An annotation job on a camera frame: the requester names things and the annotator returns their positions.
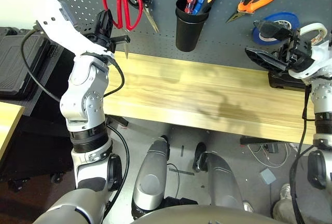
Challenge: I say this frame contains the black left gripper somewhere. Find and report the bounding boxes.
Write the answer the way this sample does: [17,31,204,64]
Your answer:
[85,8,130,53]

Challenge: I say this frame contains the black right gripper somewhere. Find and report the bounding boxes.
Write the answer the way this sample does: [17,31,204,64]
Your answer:
[245,19,316,73]

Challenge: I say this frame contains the red handled scissors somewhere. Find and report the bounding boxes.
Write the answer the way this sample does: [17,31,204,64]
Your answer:
[102,0,144,60]

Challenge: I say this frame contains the orange black needle-nose pliers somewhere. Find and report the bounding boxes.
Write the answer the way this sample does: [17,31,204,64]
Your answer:
[225,0,285,24]

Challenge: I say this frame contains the grey perforated pegboard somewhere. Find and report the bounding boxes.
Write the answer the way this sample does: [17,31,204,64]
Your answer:
[30,0,332,72]

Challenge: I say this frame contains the blue tape roll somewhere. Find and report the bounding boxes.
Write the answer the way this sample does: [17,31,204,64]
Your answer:
[252,11,300,45]

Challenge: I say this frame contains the black ribbed tool case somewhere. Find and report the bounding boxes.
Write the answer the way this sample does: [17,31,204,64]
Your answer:
[268,69,312,91]

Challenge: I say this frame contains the white tape roll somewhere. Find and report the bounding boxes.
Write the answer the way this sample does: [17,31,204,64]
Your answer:
[298,22,329,47]

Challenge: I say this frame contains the black plastic cup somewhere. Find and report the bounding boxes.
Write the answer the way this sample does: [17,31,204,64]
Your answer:
[175,0,211,52]

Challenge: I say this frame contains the black table leg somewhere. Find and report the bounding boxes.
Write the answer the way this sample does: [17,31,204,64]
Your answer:
[106,115,129,128]
[240,135,286,146]

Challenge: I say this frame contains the black hard equipment case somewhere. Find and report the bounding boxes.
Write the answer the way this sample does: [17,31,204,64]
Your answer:
[0,26,50,99]

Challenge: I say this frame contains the black floor power adapter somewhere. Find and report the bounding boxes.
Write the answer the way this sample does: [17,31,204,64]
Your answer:
[264,143,280,155]

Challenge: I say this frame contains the grey square floor box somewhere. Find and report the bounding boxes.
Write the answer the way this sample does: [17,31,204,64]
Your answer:
[259,168,277,185]

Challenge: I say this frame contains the black rolling cabinet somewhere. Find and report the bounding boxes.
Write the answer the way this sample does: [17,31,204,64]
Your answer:
[0,25,78,191]

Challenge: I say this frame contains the light wooden side table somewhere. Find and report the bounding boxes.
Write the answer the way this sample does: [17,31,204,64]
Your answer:
[0,102,25,162]

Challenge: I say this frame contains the silver robot right leg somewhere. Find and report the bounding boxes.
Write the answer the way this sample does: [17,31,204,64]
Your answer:
[193,142,246,209]

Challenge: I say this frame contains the silver robot leg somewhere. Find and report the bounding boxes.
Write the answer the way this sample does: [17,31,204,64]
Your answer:
[193,142,246,209]
[131,135,171,219]

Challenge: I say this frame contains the white grey sneaker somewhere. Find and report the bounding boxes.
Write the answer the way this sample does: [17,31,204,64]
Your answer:
[280,184,293,201]
[242,200,255,213]

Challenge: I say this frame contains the silver robot left leg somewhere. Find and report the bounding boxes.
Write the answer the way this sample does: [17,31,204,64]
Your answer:
[131,135,171,219]

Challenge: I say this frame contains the person's olive trouser leg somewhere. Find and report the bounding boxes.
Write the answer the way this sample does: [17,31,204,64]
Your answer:
[272,199,332,224]

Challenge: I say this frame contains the grey robot torso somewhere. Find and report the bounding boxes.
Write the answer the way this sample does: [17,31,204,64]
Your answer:
[131,204,275,224]

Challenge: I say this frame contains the black handled scissors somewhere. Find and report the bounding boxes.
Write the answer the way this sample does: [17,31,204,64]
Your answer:
[127,0,160,34]

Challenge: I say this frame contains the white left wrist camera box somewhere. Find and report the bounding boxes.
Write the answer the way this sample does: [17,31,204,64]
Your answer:
[35,0,115,59]

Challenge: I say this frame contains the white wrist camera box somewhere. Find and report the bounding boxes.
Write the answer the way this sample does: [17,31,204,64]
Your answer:
[35,0,115,59]
[287,41,332,81]

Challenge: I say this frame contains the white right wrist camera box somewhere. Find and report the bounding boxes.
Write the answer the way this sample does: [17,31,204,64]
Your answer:
[287,41,332,81]

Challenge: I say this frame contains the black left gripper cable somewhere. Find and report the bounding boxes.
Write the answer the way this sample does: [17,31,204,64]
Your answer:
[102,59,126,97]

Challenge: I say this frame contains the white floor cable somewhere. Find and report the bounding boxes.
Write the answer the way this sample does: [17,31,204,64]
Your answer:
[248,143,290,169]

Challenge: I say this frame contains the thin black cable loop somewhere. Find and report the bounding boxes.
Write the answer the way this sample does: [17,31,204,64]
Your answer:
[168,163,181,199]

